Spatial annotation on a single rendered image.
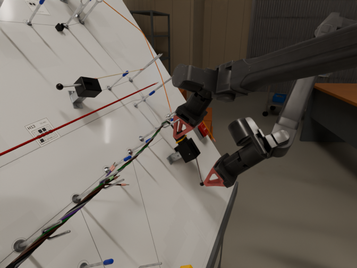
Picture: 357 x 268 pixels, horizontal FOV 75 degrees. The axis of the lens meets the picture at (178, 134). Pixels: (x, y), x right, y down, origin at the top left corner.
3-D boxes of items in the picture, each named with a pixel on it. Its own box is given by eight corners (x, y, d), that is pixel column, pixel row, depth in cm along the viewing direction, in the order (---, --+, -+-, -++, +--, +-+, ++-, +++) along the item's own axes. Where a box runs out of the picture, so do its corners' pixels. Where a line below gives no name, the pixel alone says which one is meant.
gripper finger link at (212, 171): (194, 179, 69) (218, 164, 65) (202, 168, 76) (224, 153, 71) (209, 197, 69) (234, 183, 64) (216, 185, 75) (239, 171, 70)
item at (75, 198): (82, 200, 46) (127, 177, 39) (75, 206, 45) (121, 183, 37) (76, 192, 46) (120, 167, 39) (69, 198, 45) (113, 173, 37)
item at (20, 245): (29, 245, 37) (76, 226, 29) (18, 255, 35) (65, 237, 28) (20, 236, 36) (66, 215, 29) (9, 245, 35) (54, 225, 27)
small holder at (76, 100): (42, 89, 50) (58, 69, 46) (80, 92, 58) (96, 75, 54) (48, 108, 49) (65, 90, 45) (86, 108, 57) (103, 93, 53)
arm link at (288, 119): (339, 25, 69) (325, 53, 79) (317, 22, 71) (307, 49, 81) (291, 148, 56) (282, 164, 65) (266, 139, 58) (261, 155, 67)
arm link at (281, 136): (292, 138, 57) (285, 152, 65) (269, 102, 63) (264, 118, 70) (247, 156, 57) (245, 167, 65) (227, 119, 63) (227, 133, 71)
